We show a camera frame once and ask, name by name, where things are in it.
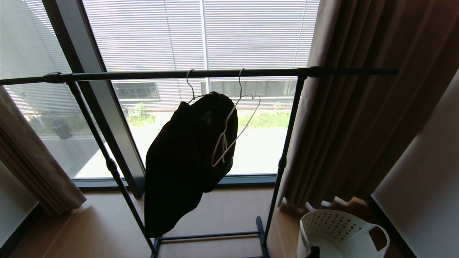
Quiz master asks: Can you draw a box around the black garment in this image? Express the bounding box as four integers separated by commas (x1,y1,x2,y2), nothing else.
143,92,239,238

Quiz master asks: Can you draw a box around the brown curtain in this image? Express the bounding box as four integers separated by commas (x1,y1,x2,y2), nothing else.
278,0,459,215
0,86,87,216

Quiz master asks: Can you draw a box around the window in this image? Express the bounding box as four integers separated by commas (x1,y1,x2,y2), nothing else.
0,0,321,190

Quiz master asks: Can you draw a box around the white laundry basket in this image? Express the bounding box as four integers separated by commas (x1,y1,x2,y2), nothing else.
296,210,390,258

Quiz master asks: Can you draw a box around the black clothes rack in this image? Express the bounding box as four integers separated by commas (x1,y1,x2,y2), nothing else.
0,66,399,258

